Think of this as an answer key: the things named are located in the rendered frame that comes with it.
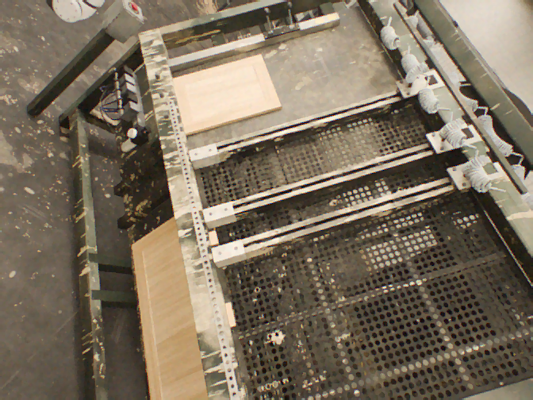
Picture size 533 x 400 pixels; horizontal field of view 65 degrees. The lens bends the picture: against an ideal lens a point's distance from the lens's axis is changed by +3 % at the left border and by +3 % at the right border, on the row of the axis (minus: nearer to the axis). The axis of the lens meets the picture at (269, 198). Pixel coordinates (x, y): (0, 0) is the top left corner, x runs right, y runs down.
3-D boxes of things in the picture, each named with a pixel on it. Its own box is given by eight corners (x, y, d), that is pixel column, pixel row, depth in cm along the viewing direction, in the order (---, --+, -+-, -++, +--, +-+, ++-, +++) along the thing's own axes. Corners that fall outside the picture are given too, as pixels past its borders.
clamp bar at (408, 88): (191, 155, 192) (176, 124, 171) (428, 86, 198) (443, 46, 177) (195, 173, 187) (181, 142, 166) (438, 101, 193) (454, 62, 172)
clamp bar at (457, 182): (213, 250, 168) (200, 227, 147) (482, 169, 175) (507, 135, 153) (219, 272, 164) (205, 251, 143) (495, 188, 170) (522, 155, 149)
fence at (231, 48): (169, 65, 221) (166, 59, 218) (335, 18, 226) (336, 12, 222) (170, 72, 219) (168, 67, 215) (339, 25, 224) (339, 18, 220)
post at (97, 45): (26, 105, 245) (105, 24, 215) (36, 110, 250) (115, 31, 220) (26, 113, 242) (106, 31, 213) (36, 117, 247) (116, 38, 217)
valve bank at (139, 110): (93, 77, 214) (122, 48, 205) (116, 90, 226) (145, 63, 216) (101, 153, 191) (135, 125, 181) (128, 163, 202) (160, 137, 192)
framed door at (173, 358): (135, 245, 223) (132, 244, 222) (207, 197, 201) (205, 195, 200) (157, 429, 181) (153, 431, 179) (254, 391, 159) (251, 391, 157)
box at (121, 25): (99, 17, 214) (121, -7, 207) (120, 30, 224) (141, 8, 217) (101, 32, 209) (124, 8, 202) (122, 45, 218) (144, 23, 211)
